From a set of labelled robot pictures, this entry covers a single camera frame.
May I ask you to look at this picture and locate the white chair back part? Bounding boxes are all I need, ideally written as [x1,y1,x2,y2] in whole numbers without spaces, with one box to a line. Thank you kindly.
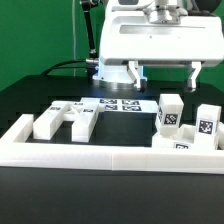
[63,102,99,143]

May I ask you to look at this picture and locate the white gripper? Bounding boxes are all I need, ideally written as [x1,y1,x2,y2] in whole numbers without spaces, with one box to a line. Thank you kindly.
[100,11,224,93]

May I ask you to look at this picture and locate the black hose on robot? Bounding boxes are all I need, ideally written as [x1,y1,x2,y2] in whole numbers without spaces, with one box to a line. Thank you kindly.
[79,0,100,69]

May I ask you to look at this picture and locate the white U-shaped fence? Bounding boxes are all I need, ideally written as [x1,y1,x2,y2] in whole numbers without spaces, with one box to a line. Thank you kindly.
[0,114,224,174]

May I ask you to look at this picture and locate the black cable on table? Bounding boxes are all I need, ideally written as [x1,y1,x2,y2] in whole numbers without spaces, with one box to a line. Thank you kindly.
[40,59,88,77]

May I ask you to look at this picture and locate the white long chair part left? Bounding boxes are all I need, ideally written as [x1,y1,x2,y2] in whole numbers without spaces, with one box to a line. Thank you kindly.
[33,103,69,140]

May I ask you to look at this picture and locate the white chair seat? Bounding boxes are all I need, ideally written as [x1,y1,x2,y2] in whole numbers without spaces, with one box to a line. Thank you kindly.
[152,124,219,151]

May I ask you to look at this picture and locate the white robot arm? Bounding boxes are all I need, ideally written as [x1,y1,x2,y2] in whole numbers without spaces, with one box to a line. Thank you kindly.
[93,0,224,92]

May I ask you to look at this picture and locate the white tag base sheet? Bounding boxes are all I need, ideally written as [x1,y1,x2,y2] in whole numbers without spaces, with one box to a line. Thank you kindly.
[81,97,158,114]

